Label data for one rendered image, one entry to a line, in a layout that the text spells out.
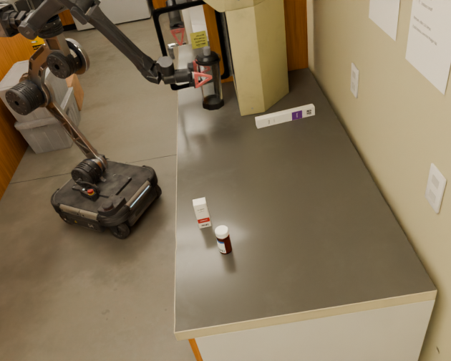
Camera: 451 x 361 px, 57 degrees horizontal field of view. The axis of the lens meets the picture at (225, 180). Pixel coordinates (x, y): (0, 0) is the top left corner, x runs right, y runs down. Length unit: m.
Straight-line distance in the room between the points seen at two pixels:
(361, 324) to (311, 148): 0.71
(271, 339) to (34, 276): 1.98
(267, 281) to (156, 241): 1.61
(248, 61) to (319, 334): 1.11
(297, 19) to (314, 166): 0.87
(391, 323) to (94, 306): 1.74
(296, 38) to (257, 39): 0.47
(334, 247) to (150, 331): 1.33
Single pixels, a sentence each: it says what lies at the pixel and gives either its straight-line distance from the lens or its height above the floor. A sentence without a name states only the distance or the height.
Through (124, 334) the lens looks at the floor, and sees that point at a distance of 2.40.
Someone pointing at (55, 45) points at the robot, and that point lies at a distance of 2.43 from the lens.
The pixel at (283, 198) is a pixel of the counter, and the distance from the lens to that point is 1.45.
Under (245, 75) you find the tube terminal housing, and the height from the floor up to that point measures 1.13.
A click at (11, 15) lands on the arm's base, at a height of 1.48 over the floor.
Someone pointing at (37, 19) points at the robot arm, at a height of 1.47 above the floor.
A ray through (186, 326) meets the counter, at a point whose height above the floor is 0.94.
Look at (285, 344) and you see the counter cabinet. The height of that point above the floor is 0.79.
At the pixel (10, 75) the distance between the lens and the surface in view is 4.09.
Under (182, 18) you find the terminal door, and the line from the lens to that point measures 2.03.
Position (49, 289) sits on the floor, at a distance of 2.81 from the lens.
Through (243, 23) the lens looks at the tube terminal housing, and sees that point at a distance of 1.75.
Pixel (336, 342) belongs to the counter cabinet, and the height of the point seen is 0.76.
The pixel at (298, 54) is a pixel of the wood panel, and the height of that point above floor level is 1.02.
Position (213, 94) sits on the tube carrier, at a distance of 1.84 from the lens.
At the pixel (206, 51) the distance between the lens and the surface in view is 1.79.
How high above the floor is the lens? 1.92
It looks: 39 degrees down
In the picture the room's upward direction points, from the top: 11 degrees counter-clockwise
